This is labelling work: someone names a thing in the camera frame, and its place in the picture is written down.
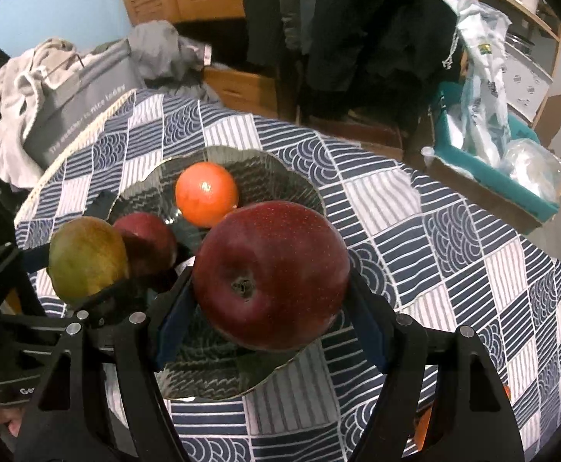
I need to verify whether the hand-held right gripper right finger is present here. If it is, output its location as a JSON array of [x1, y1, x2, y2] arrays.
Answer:
[[343, 272, 525, 462]]

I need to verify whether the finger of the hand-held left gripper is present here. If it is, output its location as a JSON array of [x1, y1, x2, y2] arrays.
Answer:
[[81, 279, 151, 321], [18, 190, 118, 273]]

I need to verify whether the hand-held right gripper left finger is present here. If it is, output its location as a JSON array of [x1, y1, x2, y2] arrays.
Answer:
[[15, 267, 199, 462]]

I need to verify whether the green yellow mango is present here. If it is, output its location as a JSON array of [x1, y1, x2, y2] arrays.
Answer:
[[48, 216, 131, 305]]

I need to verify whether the red apple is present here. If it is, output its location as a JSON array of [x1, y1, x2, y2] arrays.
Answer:
[[192, 201, 351, 351], [113, 212, 179, 277]]

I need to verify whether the glass bowl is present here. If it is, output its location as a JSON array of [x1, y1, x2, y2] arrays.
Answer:
[[109, 147, 322, 401]]

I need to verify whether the grey tote bag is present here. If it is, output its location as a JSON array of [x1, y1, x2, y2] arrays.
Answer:
[[23, 41, 140, 170]]

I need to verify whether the beige cloth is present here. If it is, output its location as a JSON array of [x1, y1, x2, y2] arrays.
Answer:
[[0, 37, 99, 189]]

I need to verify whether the plain cardboard box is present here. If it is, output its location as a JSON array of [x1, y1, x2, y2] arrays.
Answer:
[[422, 147, 557, 235]]

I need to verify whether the teal plastic basket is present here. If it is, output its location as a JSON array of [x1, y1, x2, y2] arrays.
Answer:
[[430, 82, 561, 223]]

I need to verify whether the labelled cardboard box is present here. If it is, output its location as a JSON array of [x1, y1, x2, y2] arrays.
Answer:
[[299, 110, 407, 161]]

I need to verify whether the clear plastic bag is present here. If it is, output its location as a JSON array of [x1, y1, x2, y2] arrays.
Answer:
[[501, 139, 561, 201]]

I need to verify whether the grey clothes pile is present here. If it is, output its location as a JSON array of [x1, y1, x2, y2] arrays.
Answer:
[[128, 20, 215, 103]]

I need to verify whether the wooden drawer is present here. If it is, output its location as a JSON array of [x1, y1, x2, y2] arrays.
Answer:
[[202, 64, 282, 119]]

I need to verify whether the white printed rice bag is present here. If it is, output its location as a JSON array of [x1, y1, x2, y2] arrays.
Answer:
[[441, 0, 513, 165]]

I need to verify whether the white patterned crate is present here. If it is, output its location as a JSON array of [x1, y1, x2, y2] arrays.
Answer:
[[502, 50, 552, 122]]

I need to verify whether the black hooded jacket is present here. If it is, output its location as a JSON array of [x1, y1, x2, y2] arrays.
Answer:
[[244, 0, 460, 107]]

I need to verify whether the steel pot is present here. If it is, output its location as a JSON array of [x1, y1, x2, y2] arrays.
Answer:
[[507, 31, 537, 55]]

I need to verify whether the wooden shelf rack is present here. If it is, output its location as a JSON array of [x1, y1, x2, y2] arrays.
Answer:
[[473, 0, 561, 127]]

